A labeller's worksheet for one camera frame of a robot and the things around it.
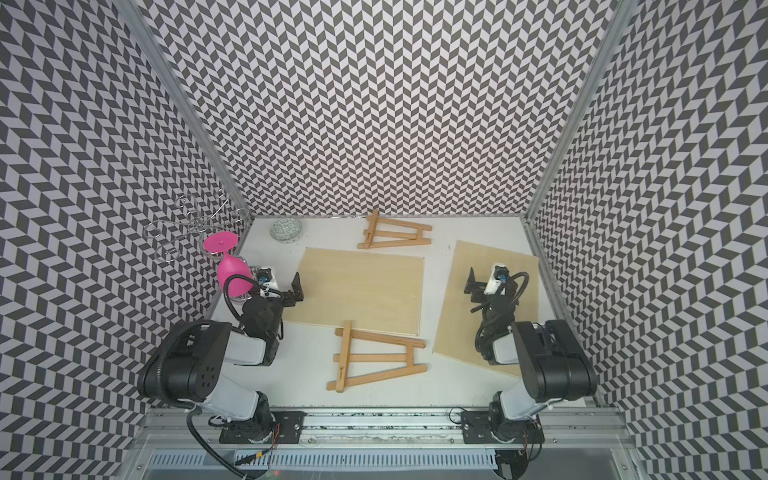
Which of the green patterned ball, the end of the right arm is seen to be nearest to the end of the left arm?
→ the green patterned ball

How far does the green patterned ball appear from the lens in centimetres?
113

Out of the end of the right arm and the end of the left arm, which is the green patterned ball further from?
the end of the right arm
